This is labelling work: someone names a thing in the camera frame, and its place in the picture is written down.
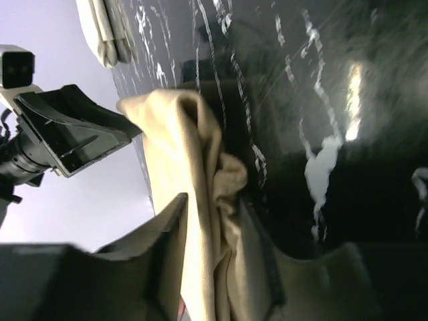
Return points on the beige t-shirt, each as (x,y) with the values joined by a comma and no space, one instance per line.
(224,276)

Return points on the folded white t-shirt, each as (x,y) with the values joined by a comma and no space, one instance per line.
(104,31)

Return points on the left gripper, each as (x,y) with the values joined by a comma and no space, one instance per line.
(63,130)

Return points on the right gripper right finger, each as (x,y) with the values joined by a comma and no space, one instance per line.
(357,281)

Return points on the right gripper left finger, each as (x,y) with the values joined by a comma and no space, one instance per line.
(137,277)

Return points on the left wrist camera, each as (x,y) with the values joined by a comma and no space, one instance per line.
(17,70)

